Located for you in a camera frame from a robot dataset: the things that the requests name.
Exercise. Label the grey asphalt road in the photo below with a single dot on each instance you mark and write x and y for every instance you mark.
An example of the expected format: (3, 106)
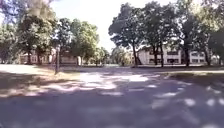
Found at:
(110, 106)

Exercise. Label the reddish building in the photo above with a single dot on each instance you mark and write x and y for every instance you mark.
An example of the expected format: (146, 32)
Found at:
(68, 59)

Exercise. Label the pole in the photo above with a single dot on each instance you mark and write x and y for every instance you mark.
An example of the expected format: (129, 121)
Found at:
(57, 60)

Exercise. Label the row of trees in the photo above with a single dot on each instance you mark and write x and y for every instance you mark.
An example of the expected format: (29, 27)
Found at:
(36, 33)
(156, 23)

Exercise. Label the white building with dark windows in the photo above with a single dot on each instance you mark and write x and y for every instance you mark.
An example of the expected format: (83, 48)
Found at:
(173, 56)

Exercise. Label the grass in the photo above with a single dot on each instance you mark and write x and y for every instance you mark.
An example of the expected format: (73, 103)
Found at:
(200, 75)

